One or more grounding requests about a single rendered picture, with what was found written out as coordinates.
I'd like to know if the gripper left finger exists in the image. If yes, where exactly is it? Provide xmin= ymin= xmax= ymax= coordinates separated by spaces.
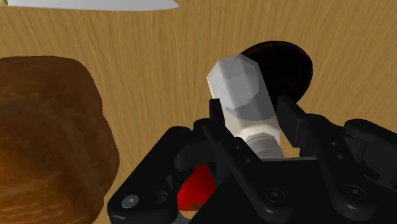
xmin=106 ymin=98 xmax=294 ymax=224

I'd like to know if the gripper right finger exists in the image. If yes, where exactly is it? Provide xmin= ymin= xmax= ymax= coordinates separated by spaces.
xmin=277 ymin=95 xmax=397 ymax=221

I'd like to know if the white bottle with grey cap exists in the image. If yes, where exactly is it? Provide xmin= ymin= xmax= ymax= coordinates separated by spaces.
xmin=205 ymin=54 xmax=285 ymax=160

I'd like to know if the red tomato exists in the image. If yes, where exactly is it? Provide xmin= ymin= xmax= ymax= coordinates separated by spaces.
xmin=176 ymin=164 xmax=218 ymax=213

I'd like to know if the dark brown round bowl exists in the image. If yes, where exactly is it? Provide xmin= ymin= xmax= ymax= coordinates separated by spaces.
xmin=240 ymin=40 xmax=314 ymax=106

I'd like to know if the brown bread loaf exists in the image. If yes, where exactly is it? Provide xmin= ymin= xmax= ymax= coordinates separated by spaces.
xmin=0 ymin=55 xmax=120 ymax=224

